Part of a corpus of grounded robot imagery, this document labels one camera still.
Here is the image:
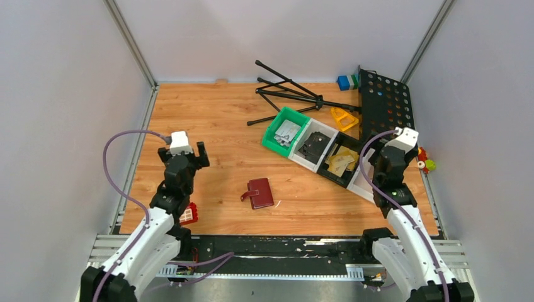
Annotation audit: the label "red leather card holder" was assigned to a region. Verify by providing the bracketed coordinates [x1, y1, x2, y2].
[240, 177, 274, 210]

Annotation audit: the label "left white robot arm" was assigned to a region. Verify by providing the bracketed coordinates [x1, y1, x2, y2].
[79, 142, 210, 301]

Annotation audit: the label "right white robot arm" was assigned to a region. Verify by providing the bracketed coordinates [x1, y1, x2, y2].
[359, 134, 475, 301]

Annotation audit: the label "colourful small toy pile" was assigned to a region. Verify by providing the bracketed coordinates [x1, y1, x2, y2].
[417, 147, 436, 174]

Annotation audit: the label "red building brick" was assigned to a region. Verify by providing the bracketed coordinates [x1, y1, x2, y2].
[179, 202, 198, 225]

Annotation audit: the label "white bin at end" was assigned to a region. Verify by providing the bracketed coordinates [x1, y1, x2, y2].
[347, 148, 375, 204]

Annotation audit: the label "black perforated metal panel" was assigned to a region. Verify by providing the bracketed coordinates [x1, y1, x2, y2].
[358, 69, 415, 140]

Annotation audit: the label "yellow plastic triangle piece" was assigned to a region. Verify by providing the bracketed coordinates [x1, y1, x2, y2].
[330, 107, 360, 132]

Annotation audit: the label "black parts in bin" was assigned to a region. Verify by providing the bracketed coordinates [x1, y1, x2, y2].
[298, 131, 331, 164]

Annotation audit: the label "white bin with black parts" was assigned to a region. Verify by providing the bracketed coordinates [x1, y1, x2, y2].
[288, 119, 339, 172]

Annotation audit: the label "green plastic bin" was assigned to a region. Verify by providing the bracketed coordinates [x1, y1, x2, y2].
[261, 107, 310, 158]

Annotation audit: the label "grey metal parts in bin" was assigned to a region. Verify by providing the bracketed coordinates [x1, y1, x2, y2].
[274, 120, 301, 147]

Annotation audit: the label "green toy block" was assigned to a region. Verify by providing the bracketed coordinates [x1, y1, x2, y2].
[351, 74, 360, 90]

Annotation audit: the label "blue toy block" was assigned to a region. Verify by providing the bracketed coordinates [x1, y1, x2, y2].
[336, 75, 355, 91]

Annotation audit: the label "black folding tripod stand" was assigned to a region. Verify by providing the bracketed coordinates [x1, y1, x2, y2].
[254, 60, 362, 113]

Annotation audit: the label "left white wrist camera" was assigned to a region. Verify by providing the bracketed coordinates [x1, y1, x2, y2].
[169, 131, 193, 156]

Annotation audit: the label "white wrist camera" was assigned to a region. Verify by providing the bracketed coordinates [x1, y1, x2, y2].
[386, 127, 419, 153]
[169, 131, 193, 156]

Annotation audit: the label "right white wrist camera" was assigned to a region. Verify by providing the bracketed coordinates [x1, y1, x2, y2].
[386, 127, 419, 153]

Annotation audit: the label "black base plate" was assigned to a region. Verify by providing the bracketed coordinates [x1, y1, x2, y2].
[175, 235, 383, 276]

